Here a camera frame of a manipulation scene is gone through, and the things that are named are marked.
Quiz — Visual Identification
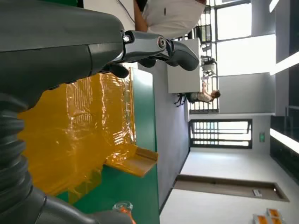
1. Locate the orange labelled box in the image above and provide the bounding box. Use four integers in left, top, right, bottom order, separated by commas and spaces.
267, 208, 284, 224
253, 214, 272, 224

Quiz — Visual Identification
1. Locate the large bright window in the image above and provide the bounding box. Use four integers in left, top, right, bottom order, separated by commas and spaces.
214, 0, 276, 77

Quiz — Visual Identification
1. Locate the yellow plastic-wrapped cardboard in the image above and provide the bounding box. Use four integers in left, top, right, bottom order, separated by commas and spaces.
17, 66, 159, 205

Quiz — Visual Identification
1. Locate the orange detergent bottle clear cap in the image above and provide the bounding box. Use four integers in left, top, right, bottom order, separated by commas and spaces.
112, 201, 137, 224

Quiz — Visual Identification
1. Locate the green table mat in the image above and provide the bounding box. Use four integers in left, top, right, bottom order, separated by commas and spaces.
56, 66, 160, 224

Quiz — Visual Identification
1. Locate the person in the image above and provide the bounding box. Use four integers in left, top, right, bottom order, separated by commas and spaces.
134, 0, 208, 39
189, 89, 221, 104

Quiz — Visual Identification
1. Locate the ceiling light strip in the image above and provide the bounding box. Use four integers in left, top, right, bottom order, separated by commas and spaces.
268, 0, 280, 13
270, 128, 299, 155
270, 51, 299, 77

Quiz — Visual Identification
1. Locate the white background desk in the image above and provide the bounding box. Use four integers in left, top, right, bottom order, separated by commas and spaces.
167, 38, 202, 94

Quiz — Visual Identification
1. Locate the black office chair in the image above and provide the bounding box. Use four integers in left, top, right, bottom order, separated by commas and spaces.
174, 92, 188, 108

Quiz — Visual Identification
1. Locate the black laptop cable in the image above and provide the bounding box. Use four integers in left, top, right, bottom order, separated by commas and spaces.
116, 0, 136, 25

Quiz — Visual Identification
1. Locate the dark framed window grille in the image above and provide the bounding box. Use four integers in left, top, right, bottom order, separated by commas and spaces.
190, 119, 253, 149

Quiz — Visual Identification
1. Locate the brown door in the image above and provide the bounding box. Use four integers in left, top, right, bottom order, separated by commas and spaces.
173, 175, 290, 203

